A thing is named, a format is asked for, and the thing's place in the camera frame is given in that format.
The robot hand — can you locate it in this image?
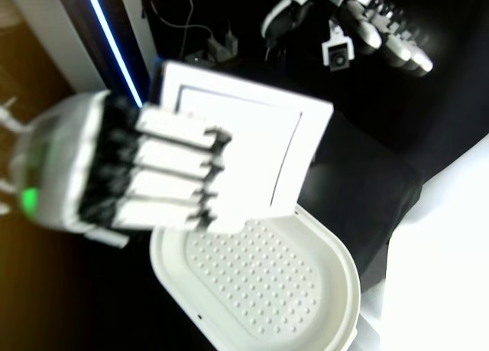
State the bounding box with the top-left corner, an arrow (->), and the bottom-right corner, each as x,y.
15,90 -> 234,249
261,0 -> 435,79

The calculator box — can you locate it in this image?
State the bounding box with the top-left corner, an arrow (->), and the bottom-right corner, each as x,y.
150,60 -> 335,234

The blue light strip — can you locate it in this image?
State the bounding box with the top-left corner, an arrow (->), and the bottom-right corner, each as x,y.
85,0 -> 144,108

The grey power adapter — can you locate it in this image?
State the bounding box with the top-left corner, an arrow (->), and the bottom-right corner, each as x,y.
207,21 -> 240,61

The white oval dotted tray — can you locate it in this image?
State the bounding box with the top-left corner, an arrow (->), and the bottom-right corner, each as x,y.
149,207 -> 362,351

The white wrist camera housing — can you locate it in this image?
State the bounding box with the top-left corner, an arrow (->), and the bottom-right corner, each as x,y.
320,18 -> 352,73

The white frame post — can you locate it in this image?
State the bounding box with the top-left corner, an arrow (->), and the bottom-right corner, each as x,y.
11,0 -> 112,94

